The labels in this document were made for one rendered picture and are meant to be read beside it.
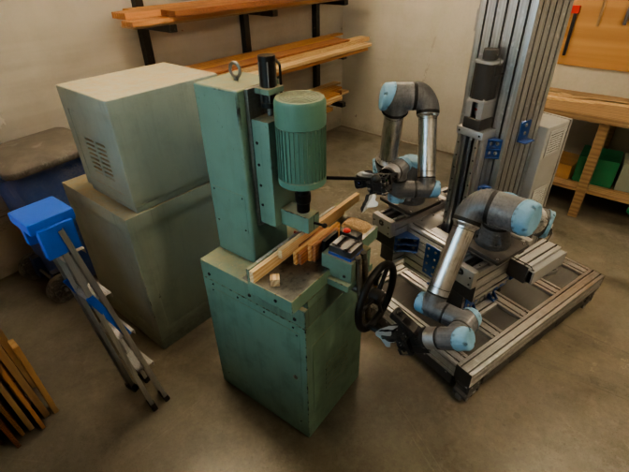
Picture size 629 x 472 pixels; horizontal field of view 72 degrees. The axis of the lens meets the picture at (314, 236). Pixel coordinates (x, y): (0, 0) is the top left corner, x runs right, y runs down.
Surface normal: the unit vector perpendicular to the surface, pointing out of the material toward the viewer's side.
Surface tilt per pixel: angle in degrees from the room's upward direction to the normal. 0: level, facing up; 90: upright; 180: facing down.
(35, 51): 90
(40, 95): 90
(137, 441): 1
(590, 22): 90
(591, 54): 90
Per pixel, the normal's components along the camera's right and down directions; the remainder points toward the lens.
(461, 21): -0.64, 0.43
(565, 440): -0.01, -0.83
